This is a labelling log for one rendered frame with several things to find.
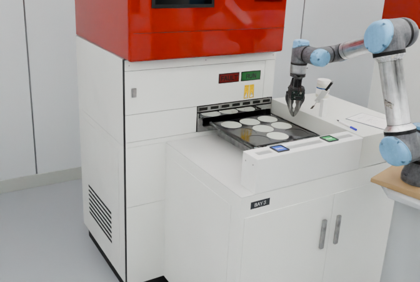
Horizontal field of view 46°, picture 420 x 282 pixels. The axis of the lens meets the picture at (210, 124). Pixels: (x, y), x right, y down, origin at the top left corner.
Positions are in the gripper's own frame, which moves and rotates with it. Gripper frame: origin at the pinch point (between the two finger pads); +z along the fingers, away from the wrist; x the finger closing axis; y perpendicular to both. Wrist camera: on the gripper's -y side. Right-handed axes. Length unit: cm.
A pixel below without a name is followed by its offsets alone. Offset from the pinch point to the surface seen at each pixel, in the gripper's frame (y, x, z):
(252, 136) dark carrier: 19.5, -18.8, 6.2
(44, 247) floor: -12, -134, 96
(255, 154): 56, -17, 0
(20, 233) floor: -24, -155, 96
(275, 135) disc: 15.7, -8.4, 6.1
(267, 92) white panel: -20.8, -12.2, -4.1
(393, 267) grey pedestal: 46, 43, 49
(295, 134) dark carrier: 11.8, 0.8, 6.2
